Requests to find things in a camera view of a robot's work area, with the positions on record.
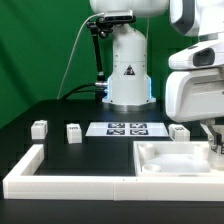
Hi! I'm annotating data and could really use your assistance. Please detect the black articulated camera stand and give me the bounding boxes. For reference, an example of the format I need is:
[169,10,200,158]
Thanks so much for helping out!
[87,17,113,102]

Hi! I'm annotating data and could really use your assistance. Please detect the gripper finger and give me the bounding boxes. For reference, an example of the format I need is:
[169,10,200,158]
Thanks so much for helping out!
[200,119,223,150]

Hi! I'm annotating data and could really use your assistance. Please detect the AprilTag marker sheet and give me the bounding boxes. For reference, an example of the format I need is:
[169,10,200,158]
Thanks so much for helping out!
[86,122,168,137]

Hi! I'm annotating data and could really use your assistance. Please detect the black base cables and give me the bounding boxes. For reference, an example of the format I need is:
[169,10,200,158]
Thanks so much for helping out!
[59,83,105,101]

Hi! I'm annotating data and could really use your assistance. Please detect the white L-shaped obstacle fence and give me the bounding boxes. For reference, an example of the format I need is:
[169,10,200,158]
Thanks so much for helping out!
[3,144,224,201]

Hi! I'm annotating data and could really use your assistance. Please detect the black camera on mount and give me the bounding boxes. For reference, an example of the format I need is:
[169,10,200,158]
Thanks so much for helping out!
[104,10,135,23]

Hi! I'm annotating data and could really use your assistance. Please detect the white square tabletop part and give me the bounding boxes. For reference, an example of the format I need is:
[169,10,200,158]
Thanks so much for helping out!
[133,141,224,184]

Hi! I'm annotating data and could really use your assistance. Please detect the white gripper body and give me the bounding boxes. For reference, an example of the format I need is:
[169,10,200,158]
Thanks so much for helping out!
[165,40,224,122]

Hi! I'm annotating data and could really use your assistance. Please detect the white camera cable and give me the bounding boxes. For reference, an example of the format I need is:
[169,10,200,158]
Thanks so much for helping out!
[57,12,106,100]

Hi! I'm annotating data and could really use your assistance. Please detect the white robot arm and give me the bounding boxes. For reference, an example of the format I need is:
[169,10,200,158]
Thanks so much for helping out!
[90,0,224,152]

